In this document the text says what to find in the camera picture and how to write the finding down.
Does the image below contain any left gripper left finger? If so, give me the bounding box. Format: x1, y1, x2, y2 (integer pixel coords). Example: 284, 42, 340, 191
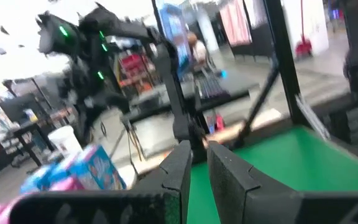
9, 139, 193, 224

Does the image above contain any red floor tool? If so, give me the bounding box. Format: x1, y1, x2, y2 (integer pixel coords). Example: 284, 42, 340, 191
294, 0, 314, 59

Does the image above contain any backlit computer keyboard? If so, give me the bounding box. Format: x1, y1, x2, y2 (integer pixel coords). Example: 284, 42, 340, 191
194, 73, 231, 100

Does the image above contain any green felt table mat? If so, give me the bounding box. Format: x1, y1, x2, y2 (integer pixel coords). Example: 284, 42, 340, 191
186, 126, 358, 224

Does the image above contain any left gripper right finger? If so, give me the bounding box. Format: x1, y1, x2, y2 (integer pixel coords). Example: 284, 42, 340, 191
208, 141, 358, 224

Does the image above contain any white bucket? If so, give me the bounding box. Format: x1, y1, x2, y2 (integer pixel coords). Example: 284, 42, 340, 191
47, 125, 83, 156

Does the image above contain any pink hanging curtain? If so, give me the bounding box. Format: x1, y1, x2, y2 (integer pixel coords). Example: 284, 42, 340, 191
218, 0, 253, 47

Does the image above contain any Rice Krispies cereal box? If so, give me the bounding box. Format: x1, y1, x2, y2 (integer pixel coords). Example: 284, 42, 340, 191
19, 143, 127, 194

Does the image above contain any monitor with blue screen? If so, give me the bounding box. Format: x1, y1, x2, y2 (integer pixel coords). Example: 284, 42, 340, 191
158, 2, 193, 78

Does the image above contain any person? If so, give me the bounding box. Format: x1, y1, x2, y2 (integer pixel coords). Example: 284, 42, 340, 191
186, 30, 208, 68

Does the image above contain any small black table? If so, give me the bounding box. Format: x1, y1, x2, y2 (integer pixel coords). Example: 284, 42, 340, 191
12, 123, 57, 167

